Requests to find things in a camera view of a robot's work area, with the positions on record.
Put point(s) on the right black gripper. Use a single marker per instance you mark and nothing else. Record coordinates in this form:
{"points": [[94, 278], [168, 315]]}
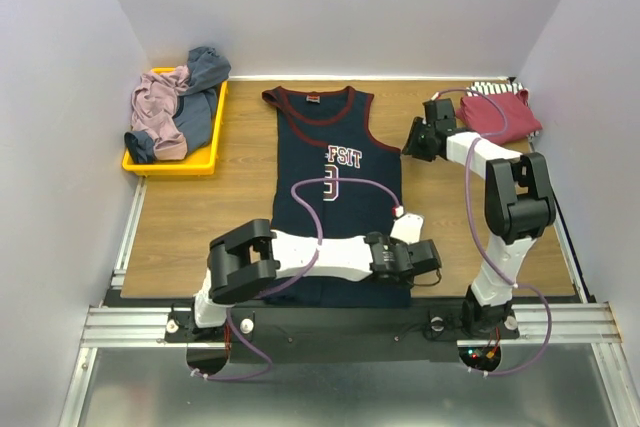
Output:
{"points": [[416, 138]]}

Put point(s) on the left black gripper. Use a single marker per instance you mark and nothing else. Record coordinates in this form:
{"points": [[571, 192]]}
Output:
{"points": [[404, 282]]}

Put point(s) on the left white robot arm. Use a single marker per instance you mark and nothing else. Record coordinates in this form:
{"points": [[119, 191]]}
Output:
{"points": [[250, 258]]}

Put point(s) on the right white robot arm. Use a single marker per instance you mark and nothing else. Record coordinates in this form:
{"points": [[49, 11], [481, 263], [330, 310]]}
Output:
{"points": [[519, 205]]}

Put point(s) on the folded red tank top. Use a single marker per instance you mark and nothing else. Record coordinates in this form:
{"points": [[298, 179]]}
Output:
{"points": [[515, 114]]}

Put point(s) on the folded striped tank top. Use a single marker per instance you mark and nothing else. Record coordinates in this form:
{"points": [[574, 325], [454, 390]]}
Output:
{"points": [[492, 89]]}

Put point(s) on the grey-blue tank top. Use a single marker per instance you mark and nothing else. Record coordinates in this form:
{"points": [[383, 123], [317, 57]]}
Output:
{"points": [[198, 104]]}

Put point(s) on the pink tank top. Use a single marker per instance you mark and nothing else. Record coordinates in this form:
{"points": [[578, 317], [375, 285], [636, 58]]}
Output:
{"points": [[154, 135]]}

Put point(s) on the right silver knob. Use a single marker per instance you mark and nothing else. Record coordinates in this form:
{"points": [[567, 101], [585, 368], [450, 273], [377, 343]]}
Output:
{"points": [[437, 324]]}

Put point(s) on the left white knob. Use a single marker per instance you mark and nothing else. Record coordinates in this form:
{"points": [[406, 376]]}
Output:
{"points": [[246, 326]]}

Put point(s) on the yellow plastic tray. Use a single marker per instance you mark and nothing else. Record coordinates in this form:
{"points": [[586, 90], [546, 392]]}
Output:
{"points": [[200, 162]]}

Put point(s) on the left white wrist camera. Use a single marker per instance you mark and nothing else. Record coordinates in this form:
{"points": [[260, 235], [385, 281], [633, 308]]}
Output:
{"points": [[407, 228]]}

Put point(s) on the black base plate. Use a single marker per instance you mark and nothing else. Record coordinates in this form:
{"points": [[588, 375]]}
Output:
{"points": [[292, 334]]}

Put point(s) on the aluminium frame rail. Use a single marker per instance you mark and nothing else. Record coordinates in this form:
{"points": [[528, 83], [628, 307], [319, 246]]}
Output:
{"points": [[119, 378]]}

